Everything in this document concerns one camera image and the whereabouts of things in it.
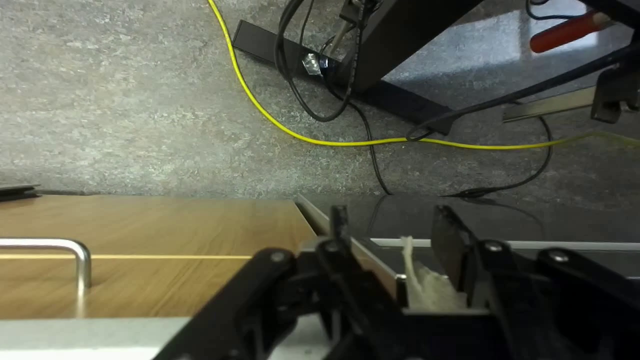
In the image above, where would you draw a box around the black tripod stand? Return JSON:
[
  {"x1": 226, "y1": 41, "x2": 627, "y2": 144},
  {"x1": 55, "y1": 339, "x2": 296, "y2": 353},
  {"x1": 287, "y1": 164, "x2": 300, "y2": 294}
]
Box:
[{"x1": 527, "y1": 8, "x2": 613, "y2": 56}]

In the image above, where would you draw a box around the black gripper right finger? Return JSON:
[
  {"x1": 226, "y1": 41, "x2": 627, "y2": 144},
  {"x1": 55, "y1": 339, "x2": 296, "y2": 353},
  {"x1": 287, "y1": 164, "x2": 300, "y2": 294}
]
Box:
[{"x1": 427, "y1": 204, "x2": 640, "y2": 360}]

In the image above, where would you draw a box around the black metal stand base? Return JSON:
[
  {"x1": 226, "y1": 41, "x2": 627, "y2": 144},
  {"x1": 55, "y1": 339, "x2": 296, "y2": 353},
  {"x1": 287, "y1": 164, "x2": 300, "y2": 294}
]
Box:
[{"x1": 231, "y1": 0, "x2": 483, "y2": 136}]

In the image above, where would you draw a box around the grey metal bar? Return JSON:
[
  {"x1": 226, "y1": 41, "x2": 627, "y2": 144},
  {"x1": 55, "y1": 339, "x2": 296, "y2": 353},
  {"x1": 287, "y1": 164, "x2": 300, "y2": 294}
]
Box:
[{"x1": 499, "y1": 86, "x2": 601, "y2": 127}]

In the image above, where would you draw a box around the wooden base cabinet front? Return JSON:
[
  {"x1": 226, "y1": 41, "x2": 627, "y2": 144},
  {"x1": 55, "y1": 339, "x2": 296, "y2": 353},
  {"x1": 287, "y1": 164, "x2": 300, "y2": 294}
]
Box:
[{"x1": 0, "y1": 195, "x2": 316, "y2": 321}]

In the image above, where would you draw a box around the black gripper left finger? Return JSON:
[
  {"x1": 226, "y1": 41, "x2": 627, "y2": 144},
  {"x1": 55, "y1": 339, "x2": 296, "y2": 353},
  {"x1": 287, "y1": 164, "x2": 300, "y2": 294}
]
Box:
[{"x1": 155, "y1": 204, "x2": 416, "y2": 360}]

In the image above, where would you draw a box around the black floor cable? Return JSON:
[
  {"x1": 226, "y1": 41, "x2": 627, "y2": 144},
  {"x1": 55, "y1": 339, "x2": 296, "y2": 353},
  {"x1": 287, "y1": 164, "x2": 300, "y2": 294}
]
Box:
[{"x1": 274, "y1": 0, "x2": 556, "y2": 201}]

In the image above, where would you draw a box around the yellow floor cable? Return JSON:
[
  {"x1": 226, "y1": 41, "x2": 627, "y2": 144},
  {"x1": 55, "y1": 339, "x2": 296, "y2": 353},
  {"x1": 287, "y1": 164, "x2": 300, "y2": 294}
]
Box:
[{"x1": 203, "y1": 0, "x2": 640, "y2": 155}]

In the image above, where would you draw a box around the white stained towel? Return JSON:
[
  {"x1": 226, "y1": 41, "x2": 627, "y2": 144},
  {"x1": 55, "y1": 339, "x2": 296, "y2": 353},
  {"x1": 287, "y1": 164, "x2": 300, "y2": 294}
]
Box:
[{"x1": 395, "y1": 234, "x2": 464, "y2": 315}]

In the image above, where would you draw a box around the silver drawer handle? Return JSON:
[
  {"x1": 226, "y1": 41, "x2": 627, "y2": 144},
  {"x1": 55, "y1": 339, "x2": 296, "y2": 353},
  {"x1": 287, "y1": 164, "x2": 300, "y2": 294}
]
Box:
[{"x1": 0, "y1": 237, "x2": 93, "y2": 293}]

